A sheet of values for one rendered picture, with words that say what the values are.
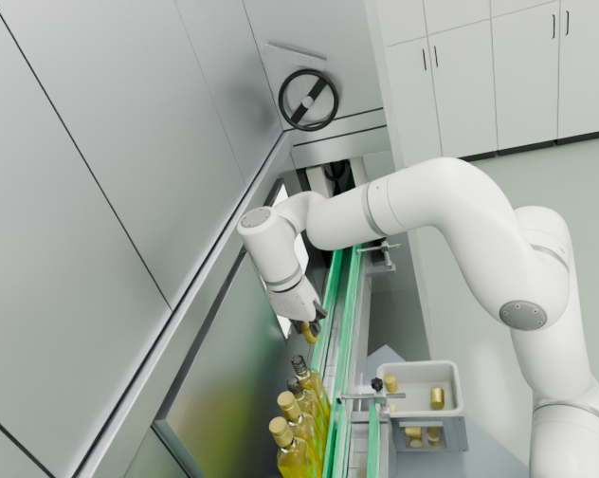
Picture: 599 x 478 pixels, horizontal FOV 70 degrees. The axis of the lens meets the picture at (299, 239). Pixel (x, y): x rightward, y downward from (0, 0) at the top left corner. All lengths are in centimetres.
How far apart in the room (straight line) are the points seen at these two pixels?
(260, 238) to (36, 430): 43
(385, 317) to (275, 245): 135
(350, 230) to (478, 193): 20
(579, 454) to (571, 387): 13
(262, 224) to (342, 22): 90
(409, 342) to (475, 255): 162
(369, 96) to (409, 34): 277
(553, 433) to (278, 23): 133
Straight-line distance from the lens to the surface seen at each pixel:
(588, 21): 459
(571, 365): 77
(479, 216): 60
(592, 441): 91
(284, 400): 91
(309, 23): 154
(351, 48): 154
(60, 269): 66
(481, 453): 147
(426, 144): 459
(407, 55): 434
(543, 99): 465
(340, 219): 67
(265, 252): 80
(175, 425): 80
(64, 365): 66
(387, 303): 203
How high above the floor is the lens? 201
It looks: 30 degrees down
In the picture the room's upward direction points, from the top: 19 degrees counter-clockwise
